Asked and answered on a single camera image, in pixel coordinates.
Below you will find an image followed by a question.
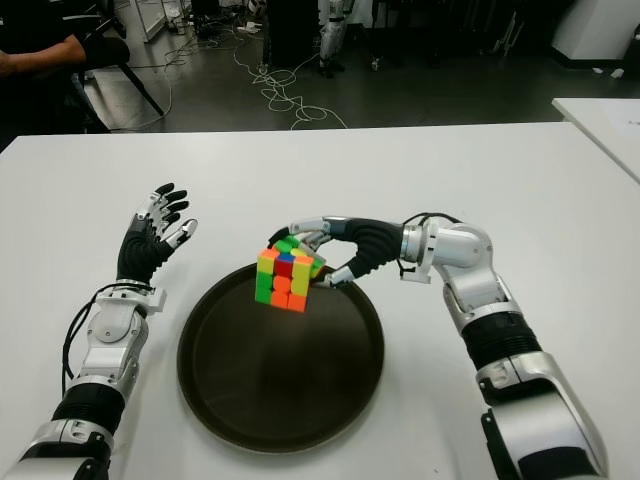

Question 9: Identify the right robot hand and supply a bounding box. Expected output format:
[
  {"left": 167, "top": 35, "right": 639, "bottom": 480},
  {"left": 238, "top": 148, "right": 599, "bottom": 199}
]
[{"left": 267, "top": 214, "right": 406, "bottom": 291}]

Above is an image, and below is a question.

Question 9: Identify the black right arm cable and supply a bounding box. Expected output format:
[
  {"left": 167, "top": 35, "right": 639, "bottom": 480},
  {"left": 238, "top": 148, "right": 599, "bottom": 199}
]
[{"left": 398, "top": 212, "right": 466, "bottom": 279}]

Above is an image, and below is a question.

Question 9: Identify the metal folding frame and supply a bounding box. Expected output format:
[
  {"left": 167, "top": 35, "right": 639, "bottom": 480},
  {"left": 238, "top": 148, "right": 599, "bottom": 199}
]
[{"left": 492, "top": 9, "right": 522, "bottom": 59}]

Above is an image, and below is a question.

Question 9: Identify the black chair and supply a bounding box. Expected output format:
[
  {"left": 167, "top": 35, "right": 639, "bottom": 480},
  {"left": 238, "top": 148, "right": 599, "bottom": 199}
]
[{"left": 72, "top": 14, "right": 166, "bottom": 132}]

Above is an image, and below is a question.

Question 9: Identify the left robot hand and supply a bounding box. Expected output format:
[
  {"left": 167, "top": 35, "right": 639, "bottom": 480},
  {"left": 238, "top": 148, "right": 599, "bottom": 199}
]
[{"left": 116, "top": 182, "right": 200, "bottom": 285}]

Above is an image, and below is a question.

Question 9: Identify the white panel board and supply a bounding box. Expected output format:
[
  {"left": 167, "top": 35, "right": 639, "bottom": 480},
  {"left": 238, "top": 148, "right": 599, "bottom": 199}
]
[{"left": 113, "top": 0, "right": 184, "bottom": 44}]

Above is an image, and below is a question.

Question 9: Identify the dark brown round plate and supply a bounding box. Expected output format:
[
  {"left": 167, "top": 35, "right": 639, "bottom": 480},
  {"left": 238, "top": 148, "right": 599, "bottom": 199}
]
[{"left": 176, "top": 262, "right": 386, "bottom": 454}]

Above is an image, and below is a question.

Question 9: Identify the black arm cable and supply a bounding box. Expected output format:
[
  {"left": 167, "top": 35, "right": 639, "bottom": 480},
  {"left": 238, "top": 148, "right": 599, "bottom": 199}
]
[
  {"left": 60, "top": 282, "right": 151, "bottom": 396},
  {"left": 398, "top": 212, "right": 466, "bottom": 279}
]

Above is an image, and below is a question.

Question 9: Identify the white machine housing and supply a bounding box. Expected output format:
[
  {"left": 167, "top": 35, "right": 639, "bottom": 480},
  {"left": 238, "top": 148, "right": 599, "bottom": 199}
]
[{"left": 551, "top": 0, "right": 640, "bottom": 69}]

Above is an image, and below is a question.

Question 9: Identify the multicoloured Rubik's cube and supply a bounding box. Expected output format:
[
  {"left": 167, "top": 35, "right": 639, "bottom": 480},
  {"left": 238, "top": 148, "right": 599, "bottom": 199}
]
[{"left": 253, "top": 235, "right": 329, "bottom": 314}]

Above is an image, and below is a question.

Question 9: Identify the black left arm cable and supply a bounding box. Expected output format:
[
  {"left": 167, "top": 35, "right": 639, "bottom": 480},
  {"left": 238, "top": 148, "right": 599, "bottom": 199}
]
[{"left": 60, "top": 282, "right": 151, "bottom": 396}]

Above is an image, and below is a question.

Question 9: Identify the white floor cable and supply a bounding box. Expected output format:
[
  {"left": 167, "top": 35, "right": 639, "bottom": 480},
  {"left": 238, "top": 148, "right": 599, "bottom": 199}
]
[{"left": 232, "top": 24, "right": 349, "bottom": 131}]

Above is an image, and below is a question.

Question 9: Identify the white side table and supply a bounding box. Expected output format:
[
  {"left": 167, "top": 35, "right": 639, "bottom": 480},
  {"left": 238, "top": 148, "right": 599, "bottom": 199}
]
[{"left": 551, "top": 97, "right": 640, "bottom": 184}]

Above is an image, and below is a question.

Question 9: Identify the black cabinet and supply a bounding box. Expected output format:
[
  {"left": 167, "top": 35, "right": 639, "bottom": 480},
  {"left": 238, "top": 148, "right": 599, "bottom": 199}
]
[{"left": 267, "top": 0, "right": 324, "bottom": 70}]

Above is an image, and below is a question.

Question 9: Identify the seated person in black shirt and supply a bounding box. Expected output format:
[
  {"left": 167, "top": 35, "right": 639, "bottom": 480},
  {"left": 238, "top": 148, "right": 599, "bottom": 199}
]
[{"left": 0, "top": 0, "right": 111, "bottom": 135}]

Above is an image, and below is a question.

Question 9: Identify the white humanoid robot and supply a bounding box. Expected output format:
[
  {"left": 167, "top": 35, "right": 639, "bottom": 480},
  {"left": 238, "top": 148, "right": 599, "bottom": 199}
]
[{"left": 318, "top": 0, "right": 356, "bottom": 79}]

